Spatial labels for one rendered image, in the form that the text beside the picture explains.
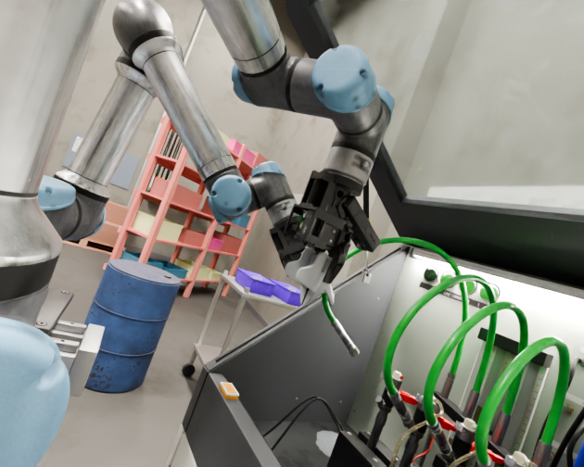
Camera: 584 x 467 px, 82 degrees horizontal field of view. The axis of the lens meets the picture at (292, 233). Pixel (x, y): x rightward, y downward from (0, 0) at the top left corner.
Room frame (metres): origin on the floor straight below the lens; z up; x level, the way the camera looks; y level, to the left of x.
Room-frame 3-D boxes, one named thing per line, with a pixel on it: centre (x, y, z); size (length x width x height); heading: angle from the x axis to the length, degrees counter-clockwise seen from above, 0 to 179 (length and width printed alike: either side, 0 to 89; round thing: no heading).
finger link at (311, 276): (0.54, -0.05, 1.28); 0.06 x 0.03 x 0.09; 122
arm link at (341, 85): (0.47, 0.01, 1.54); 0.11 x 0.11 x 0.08; 65
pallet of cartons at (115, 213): (6.22, 3.56, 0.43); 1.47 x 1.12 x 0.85; 114
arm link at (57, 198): (0.64, 0.47, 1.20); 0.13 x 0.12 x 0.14; 7
